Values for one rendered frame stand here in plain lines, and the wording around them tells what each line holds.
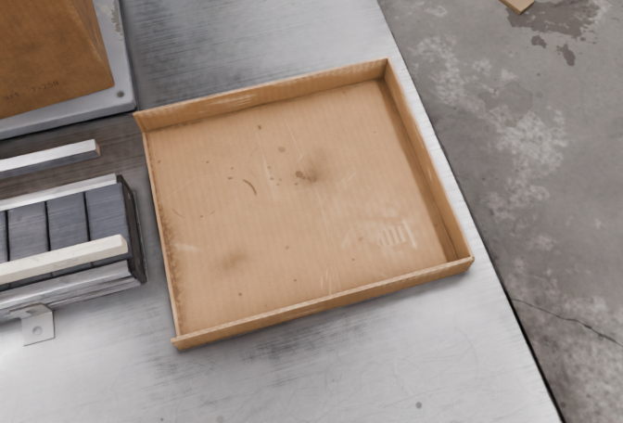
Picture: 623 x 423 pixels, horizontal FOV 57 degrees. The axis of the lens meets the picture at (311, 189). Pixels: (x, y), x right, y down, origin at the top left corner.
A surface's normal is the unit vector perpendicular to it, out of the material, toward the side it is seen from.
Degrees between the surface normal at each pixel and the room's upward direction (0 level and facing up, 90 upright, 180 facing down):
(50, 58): 90
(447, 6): 0
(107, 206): 0
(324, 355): 0
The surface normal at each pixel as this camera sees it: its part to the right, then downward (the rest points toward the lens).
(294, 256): 0.00, -0.44
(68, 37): 0.35, 0.84
